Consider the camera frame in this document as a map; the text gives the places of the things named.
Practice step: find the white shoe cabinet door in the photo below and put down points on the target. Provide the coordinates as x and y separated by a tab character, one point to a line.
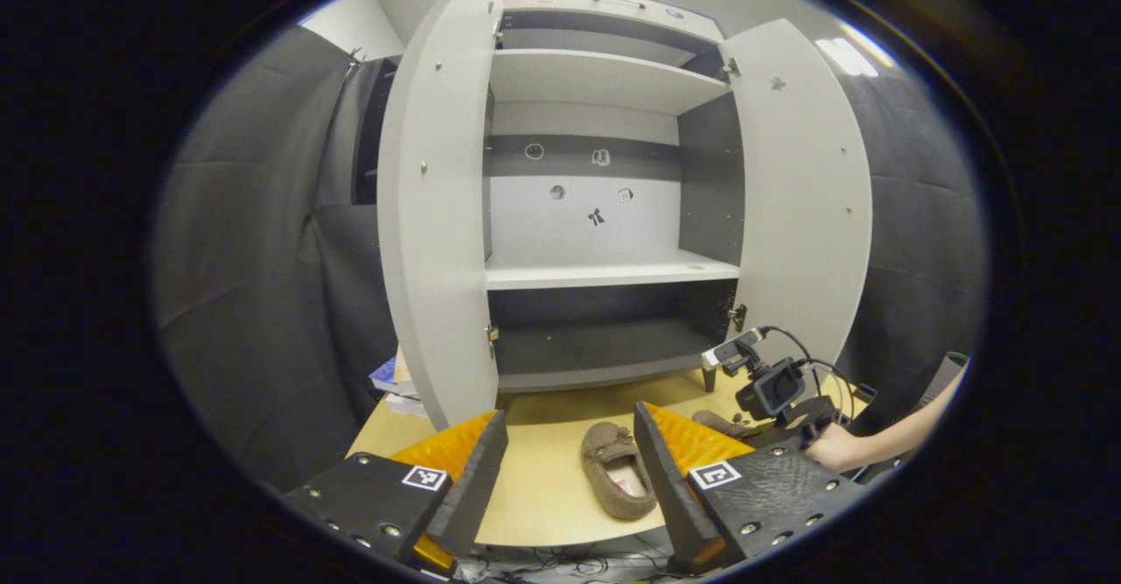
438	216
801	199

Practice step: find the dark quilted cloth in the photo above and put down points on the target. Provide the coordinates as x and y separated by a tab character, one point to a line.
920	242
263	304

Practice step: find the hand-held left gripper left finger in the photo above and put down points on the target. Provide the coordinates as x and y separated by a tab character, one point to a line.
477	479

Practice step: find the white book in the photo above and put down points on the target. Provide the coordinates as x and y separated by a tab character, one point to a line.
407	404

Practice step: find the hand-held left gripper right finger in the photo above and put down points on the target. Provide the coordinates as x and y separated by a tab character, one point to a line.
666	488

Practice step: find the ceiling light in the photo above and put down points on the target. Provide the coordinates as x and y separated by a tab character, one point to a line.
849	54

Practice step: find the blue book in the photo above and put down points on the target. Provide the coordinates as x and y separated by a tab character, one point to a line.
390	376

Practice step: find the brown fuzzy shoe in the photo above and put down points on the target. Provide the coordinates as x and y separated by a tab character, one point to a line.
604	457
714	422

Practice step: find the white shoe cabinet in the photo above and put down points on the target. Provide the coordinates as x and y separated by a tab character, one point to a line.
595	80

